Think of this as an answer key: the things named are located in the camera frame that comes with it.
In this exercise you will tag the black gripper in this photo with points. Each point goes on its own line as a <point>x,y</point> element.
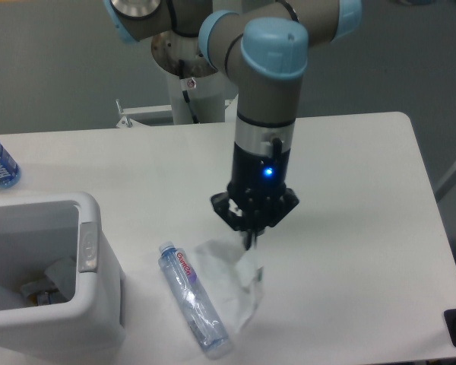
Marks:
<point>258,189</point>

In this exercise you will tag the clear plastic bag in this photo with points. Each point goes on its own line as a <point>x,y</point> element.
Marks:
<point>233,278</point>

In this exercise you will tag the grey trash inside can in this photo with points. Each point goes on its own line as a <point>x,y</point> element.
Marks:
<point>57,285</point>

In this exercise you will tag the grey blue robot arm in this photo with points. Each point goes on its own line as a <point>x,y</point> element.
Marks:
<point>264,52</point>

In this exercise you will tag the white trash can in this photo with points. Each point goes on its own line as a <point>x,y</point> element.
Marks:
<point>36,231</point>

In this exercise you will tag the clear plastic bottle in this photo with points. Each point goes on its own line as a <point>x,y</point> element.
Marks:
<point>194,302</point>

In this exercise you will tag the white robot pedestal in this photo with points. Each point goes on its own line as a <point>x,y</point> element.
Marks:
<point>196,90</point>

